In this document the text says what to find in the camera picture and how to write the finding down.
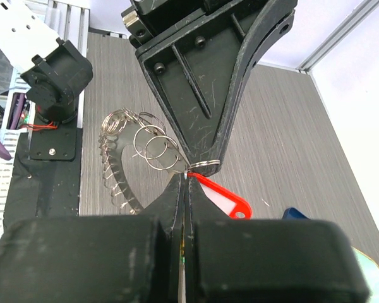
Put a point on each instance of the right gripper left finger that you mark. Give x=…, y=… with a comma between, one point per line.
x=119, y=258

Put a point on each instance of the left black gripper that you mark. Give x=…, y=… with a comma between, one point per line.
x=188, y=52

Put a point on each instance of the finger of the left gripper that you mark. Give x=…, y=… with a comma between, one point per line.
x=221, y=71

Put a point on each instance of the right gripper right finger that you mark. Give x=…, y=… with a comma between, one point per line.
x=272, y=260

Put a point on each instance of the red key tag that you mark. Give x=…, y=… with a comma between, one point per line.
x=231, y=204

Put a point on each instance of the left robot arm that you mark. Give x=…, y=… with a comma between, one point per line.
x=53, y=67

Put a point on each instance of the dark blue tray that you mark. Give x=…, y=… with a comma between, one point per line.
x=293, y=213

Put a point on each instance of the light green rectangular plate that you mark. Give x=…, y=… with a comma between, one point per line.
x=370, y=271

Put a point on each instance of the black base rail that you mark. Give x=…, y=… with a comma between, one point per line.
x=40, y=189

